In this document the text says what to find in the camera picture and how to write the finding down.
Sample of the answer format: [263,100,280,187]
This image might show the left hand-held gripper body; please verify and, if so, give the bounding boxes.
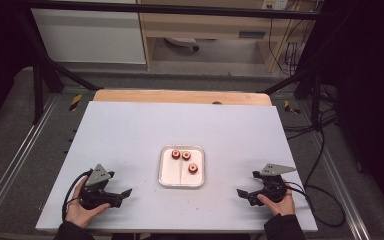
[79,163,124,211]

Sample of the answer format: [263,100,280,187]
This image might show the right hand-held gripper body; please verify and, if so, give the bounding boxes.
[246,163,297,207]

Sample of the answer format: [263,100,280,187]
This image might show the clear square tray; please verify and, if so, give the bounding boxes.
[157,144,206,190]

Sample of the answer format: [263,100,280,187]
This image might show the person's right hand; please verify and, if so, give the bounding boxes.
[256,180,296,217]

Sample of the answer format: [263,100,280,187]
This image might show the person's left hand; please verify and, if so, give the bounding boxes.
[64,179,112,230]

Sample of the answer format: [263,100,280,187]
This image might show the yellow black hazard tape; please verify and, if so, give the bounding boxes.
[68,93,83,112]
[283,99,302,115]

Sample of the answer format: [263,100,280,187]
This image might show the wooden table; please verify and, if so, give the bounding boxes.
[92,88,273,107]

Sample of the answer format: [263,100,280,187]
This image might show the white cabinet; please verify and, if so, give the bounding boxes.
[30,7,147,65]

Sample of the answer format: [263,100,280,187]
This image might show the grey device under desk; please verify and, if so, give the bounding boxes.
[164,36,201,52]

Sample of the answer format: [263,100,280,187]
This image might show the light wooden desk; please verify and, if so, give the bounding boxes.
[136,0,318,73]

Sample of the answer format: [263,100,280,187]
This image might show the white power strip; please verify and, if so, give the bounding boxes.
[260,0,290,11]

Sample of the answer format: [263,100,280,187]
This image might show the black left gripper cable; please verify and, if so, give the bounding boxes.
[61,168,95,223]

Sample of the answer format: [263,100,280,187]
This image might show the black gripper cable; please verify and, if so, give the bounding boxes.
[282,181,346,229]
[61,168,95,223]

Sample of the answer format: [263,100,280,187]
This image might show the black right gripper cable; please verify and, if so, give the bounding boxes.
[282,181,346,229]

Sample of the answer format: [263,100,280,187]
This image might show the aluminium floor rail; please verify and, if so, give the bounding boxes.
[307,131,373,240]
[0,94,60,231]

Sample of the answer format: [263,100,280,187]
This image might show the black floor cables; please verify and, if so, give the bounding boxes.
[283,83,339,142]

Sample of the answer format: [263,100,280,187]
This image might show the hanging black cables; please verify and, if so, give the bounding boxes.
[267,0,318,77]

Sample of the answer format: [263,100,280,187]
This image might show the black metal frame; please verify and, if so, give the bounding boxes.
[14,0,324,125]

